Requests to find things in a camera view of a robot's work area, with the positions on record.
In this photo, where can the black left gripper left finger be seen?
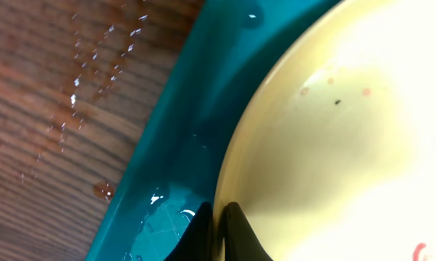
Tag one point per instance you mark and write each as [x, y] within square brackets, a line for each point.
[196, 242]

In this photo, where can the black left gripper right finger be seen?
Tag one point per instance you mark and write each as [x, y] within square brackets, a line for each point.
[240, 241]

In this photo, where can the yellow plate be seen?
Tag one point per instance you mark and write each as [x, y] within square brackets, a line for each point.
[334, 158]

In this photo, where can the teal plastic tray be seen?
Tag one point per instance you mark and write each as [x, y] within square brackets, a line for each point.
[175, 166]

